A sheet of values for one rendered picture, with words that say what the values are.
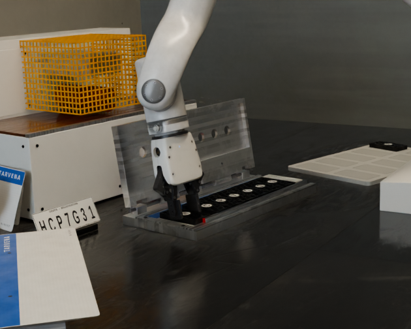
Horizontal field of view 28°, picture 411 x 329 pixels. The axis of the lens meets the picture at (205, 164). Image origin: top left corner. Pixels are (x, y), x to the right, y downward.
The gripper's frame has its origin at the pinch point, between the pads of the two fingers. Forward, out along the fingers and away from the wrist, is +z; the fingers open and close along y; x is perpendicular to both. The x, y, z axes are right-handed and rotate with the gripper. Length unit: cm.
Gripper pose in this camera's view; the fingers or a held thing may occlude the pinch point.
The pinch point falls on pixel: (184, 207)
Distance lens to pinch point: 169.2
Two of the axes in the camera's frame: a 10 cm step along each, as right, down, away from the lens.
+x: -7.5, 0.9, 6.6
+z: 1.9, 9.8, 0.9
